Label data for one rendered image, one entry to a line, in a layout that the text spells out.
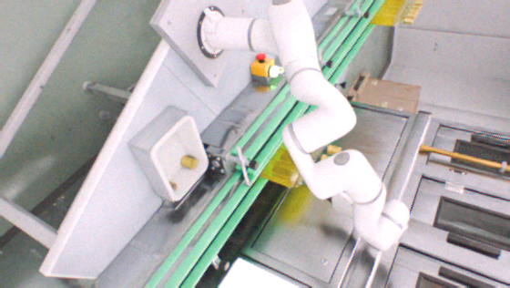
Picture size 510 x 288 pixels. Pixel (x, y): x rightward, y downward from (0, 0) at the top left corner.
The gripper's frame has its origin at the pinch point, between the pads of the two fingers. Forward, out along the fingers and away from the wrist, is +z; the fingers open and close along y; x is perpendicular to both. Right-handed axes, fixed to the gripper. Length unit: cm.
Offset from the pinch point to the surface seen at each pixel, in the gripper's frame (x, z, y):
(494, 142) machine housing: -69, -31, -17
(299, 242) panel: 15.6, -2.2, -12.5
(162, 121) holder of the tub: 29, 32, 34
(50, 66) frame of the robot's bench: 39, 90, 38
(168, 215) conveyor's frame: 41.6, 26.7, 6.4
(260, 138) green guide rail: 4.2, 21.5, 13.4
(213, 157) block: 19.9, 27.8, 13.6
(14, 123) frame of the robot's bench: 60, 84, 29
